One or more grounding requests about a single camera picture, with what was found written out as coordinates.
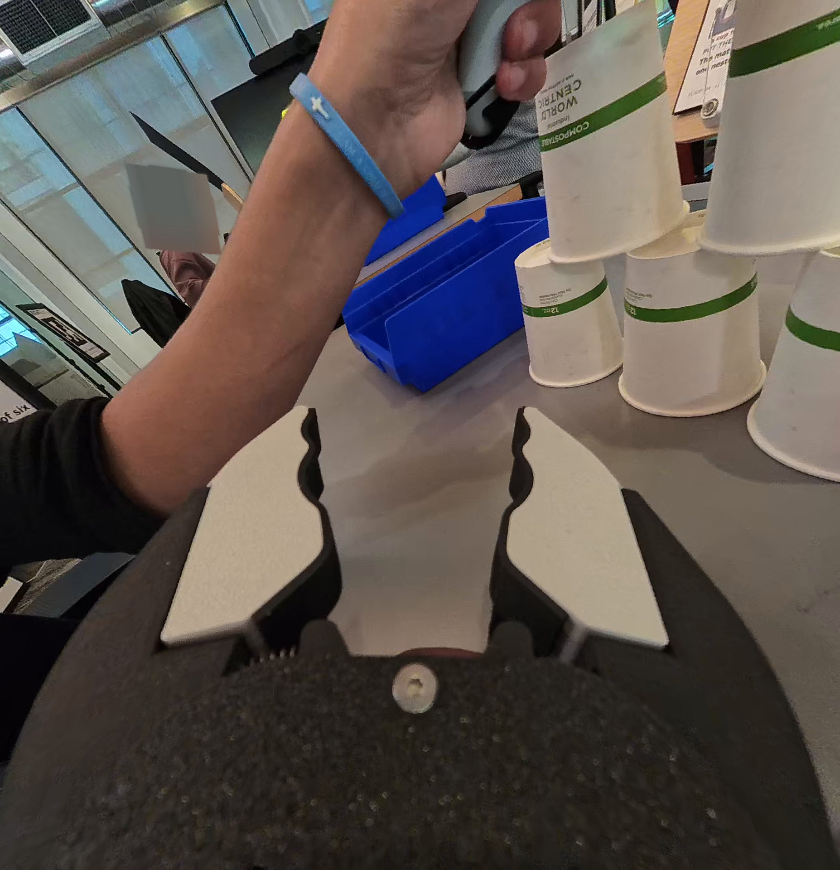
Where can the printed instruction sheet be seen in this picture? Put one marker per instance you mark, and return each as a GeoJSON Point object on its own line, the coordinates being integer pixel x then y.
{"type": "Point", "coordinates": [712, 61]}

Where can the green banded white paper cup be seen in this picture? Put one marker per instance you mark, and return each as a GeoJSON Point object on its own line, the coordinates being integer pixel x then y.
{"type": "Point", "coordinates": [569, 346]}
{"type": "Point", "coordinates": [610, 190]}
{"type": "Point", "coordinates": [814, 408]}
{"type": "Point", "coordinates": [692, 360]}
{"type": "Point", "coordinates": [780, 170]}

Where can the person's left hand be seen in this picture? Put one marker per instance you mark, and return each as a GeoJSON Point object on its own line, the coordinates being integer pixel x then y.
{"type": "Point", "coordinates": [393, 81]}

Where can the blue plastic bin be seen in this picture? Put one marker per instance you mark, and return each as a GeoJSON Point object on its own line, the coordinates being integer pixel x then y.
{"type": "Point", "coordinates": [413, 211]}
{"type": "Point", "coordinates": [447, 326]}

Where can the framed tag sign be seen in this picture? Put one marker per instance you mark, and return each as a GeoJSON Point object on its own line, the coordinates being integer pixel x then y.
{"type": "Point", "coordinates": [12, 394]}

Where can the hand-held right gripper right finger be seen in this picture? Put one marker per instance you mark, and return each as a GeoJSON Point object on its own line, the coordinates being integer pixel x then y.
{"type": "Point", "coordinates": [576, 544]}

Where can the black office chair armrest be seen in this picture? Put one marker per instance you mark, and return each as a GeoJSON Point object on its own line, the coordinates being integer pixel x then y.
{"type": "Point", "coordinates": [87, 578]}

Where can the black and wood easel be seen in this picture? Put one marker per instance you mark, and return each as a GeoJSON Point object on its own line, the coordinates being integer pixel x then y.
{"type": "Point", "coordinates": [179, 158]}

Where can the person's left forearm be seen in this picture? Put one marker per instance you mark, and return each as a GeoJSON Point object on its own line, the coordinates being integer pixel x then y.
{"type": "Point", "coordinates": [243, 306]}

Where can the framed wall sign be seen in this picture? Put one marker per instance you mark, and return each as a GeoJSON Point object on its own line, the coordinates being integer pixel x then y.
{"type": "Point", "coordinates": [66, 333]}

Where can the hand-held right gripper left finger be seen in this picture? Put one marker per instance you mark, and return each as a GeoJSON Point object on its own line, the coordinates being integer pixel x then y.
{"type": "Point", "coordinates": [250, 544]}

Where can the instruction sheet on board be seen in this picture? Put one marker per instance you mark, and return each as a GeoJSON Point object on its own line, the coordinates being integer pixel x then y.
{"type": "Point", "coordinates": [688, 129]}

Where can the ceiling air vent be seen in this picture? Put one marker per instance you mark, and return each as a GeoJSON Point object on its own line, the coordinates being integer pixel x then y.
{"type": "Point", "coordinates": [39, 27]}

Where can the blue wristband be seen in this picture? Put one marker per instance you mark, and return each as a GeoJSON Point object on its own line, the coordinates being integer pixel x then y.
{"type": "Point", "coordinates": [355, 153]}

